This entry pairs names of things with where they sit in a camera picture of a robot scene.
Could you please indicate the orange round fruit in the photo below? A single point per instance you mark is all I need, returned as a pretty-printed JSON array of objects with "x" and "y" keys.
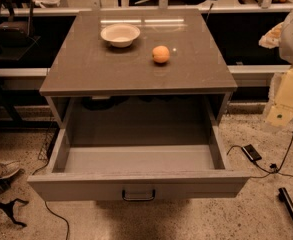
[{"x": 160, "y": 54}]

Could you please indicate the black top drawer handle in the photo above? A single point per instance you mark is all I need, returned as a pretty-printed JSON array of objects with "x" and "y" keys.
[{"x": 138, "y": 196}]

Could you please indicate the black power adapter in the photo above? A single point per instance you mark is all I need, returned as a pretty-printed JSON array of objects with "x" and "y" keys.
[{"x": 251, "y": 153}]

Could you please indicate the grey drawer cabinet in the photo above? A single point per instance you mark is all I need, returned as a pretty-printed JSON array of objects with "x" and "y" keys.
[{"x": 87, "y": 66}]

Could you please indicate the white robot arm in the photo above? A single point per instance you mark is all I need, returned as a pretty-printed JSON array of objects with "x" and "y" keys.
[{"x": 280, "y": 36}]

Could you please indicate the white paper bowl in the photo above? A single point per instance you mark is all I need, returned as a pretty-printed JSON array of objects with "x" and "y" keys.
[{"x": 120, "y": 35}]

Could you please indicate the grey sneaker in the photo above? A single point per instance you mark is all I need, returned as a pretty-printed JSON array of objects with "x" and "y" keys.
[{"x": 8, "y": 169}]

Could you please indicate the grey top drawer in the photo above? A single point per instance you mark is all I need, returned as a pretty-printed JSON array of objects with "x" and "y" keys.
[{"x": 173, "y": 147}]

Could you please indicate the black stand foot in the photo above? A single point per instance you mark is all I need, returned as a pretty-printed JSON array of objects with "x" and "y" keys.
[{"x": 8, "y": 209}]

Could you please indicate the black device on shelf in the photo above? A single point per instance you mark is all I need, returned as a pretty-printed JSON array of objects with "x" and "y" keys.
[{"x": 16, "y": 33}]

